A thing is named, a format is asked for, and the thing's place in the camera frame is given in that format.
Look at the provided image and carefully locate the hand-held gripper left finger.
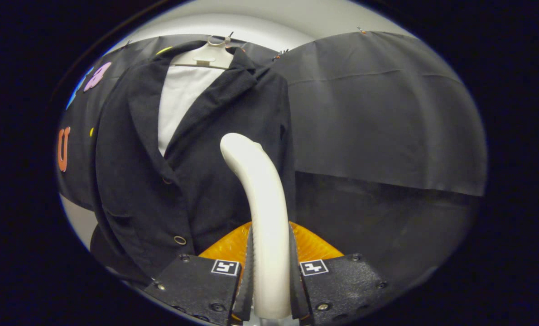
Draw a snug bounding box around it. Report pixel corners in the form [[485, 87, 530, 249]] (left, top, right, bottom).
[[145, 222, 255, 326]]

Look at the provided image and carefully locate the black backdrop cloth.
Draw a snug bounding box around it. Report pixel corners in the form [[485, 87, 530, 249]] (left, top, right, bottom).
[[57, 29, 487, 290]]

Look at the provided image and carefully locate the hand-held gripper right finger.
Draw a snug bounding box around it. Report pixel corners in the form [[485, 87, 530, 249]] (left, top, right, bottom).
[[289, 222, 399, 326]]

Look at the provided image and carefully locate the black jacket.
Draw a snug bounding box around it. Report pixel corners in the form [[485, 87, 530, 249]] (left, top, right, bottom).
[[91, 41, 297, 279]]

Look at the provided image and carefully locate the white mannequin torso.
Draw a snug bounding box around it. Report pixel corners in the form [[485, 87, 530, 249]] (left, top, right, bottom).
[[158, 63, 227, 157]]

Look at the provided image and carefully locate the white clothes hanger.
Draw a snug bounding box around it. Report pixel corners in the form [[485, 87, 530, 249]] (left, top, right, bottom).
[[172, 35, 235, 70]]

